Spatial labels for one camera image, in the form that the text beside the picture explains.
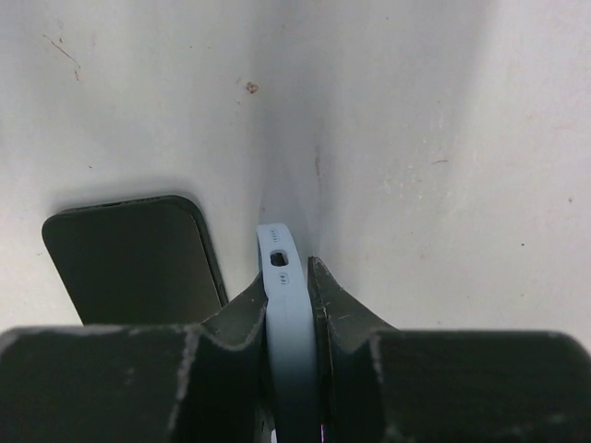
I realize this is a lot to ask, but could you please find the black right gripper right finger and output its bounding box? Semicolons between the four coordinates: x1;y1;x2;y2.
308;257;590;442

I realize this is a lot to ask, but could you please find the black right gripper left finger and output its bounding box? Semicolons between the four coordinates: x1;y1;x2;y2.
1;280;271;442

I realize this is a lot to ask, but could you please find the blue cased phone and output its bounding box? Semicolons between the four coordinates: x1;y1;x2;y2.
257;223;321;442

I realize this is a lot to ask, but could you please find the black phone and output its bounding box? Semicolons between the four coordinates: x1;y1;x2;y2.
42;195;228;325

